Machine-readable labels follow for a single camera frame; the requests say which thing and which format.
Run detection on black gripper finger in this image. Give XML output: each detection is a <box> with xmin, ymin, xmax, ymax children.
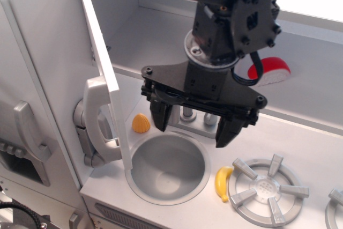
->
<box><xmin>150</xmin><ymin>100</ymin><xmax>173</xmax><ymax>132</ymax></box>
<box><xmin>215</xmin><ymin>117</ymin><xmax>245</xmax><ymax>148</ymax></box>

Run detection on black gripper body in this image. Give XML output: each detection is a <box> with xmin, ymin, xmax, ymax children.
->
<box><xmin>141</xmin><ymin>61</ymin><xmax>267</xmax><ymax>127</ymax></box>

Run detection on white microwave door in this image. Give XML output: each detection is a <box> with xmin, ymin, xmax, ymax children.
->
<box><xmin>81</xmin><ymin>0</ymin><xmax>133</xmax><ymax>170</ymax></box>

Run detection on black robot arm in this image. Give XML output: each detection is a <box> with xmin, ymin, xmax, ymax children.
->
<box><xmin>141</xmin><ymin>0</ymin><xmax>281</xmax><ymax>147</ymax></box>

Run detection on orange toy lemon squeezer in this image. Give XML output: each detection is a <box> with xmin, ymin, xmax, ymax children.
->
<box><xmin>131</xmin><ymin>113</ymin><xmax>151</xmax><ymax>134</ymax></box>

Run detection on silver toy faucet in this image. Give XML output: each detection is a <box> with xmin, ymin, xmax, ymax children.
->
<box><xmin>168</xmin><ymin>105</ymin><xmax>219</xmax><ymax>139</ymax></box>

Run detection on yellow toy banana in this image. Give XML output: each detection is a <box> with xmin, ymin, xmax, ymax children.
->
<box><xmin>214</xmin><ymin>166</ymin><xmax>234</xmax><ymax>203</ymax></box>

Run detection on red white toy sushi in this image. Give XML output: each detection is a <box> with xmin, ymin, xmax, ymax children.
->
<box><xmin>256</xmin><ymin>57</ymin><xmax>291</xmax><ymax>86</ymax></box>

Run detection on silver toy sink bowl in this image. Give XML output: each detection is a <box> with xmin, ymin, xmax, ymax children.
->
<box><xmin>125</xmin><ymin>131</ymin><xmax>211</xmax><ymax>205</ymax></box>

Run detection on silver toy stove burner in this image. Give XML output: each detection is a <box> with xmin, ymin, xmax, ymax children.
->
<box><xmin>228</xmin><ymin>154</ymin><xmax>310</xmax><ymax>228</ymax></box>

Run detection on silver toy telephone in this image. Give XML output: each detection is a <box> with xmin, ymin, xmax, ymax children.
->
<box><xmin>73</xmin><ymin>98</ymin><xmax>113</xmax><ymax>168</ymax></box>

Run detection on grey oven vent panel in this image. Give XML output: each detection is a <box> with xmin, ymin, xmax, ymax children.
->
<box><xmin>95</xmin><ymin>203</ymin><xmax>149</xmax><ymax>229</ymax></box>

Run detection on grey ice dispenser panel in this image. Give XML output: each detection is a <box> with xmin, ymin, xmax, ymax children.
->
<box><xmin>1</xmin><ymin>139</ymin><xmax>50</xmax><ymax>187</ymax></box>

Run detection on silver fridge door handle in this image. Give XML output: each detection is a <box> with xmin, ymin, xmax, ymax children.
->
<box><xmin>13</xmin><ymin>101</ymin><xmax>51</xmax><ymax>162</ymax></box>

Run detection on silver oven handle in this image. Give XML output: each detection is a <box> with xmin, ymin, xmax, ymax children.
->
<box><xmin>69</xmin><ymin>213</ymin><xmax>80</xmax><ymax>229</ymax></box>

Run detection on black cable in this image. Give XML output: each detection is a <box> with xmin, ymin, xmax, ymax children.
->
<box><xmin>0</xmin><ymin>199</ymin><xmax>43</xmax><ymax>229</ymax></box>

